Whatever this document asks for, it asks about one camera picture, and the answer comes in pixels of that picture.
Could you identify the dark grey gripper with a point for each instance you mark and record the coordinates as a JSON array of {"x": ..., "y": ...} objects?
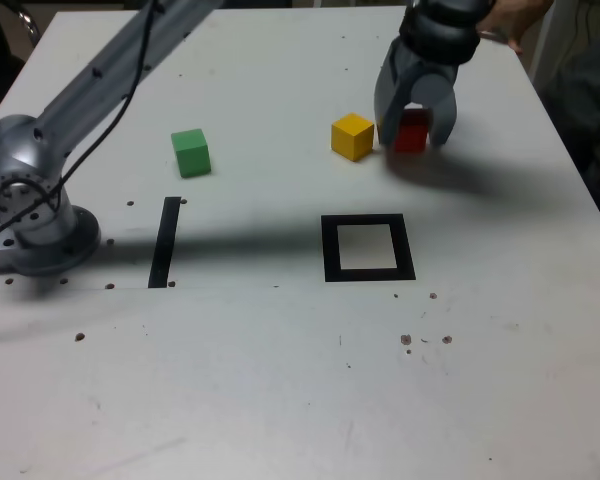
[{"x": 437, "y": 67}]

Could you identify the red cube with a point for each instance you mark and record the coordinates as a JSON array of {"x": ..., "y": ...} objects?
[{"x": 410, "y": 137}]

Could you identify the yellow cube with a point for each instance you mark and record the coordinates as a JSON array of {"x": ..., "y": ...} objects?
[{"x": 352, "y": 137}]

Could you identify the green cube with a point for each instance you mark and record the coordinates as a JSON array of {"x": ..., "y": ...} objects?
[{"x": 192, "y": 155}]

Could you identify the black tape square outline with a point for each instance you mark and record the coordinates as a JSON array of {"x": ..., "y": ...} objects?
[{"x": 362, "y": 274}]

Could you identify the person's hand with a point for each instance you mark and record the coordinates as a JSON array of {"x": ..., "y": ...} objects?
[{"x": 517, "y": 17}]

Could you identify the person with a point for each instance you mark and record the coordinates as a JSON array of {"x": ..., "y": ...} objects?
[{"x": 595, "y": 100}]

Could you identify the black tape strip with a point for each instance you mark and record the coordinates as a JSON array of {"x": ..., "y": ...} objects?
[{"x": 164, "y": 240}]

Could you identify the chrome metal tube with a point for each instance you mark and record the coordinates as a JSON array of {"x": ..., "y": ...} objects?
[{"x": 29, "y": 22}]

